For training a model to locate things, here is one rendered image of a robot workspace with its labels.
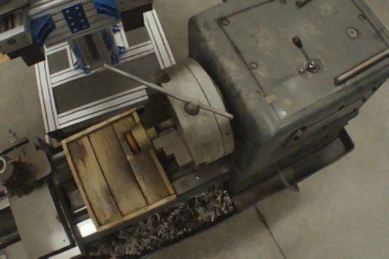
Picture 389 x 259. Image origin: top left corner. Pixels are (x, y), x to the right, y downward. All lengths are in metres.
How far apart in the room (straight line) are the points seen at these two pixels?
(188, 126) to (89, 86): 1.33
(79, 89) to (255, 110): 1.45
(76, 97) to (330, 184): 1.61
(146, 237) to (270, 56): 0.90
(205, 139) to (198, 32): 0.32
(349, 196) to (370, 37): 1.35
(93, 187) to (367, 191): 1.69
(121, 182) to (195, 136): 0.40
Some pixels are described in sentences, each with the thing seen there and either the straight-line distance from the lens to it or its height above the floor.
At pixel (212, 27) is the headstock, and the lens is 1.08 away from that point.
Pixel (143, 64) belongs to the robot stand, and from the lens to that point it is 2.24.
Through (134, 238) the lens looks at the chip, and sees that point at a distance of 1.56.
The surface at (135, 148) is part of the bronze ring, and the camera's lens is 1.09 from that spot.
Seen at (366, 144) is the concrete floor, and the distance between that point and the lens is 2.50.
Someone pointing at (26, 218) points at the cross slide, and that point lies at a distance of 1.29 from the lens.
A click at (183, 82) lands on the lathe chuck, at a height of 1.23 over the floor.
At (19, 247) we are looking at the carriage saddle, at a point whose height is 0.90.
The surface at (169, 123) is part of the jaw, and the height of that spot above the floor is 1.05.
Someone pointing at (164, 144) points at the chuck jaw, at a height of 1.10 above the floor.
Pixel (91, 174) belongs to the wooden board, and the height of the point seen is 0.89.
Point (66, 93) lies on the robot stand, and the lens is 2.26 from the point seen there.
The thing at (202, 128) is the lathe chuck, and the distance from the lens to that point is 0.98.
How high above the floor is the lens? 2.13
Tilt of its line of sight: 67 degrees down
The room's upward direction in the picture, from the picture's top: straight up
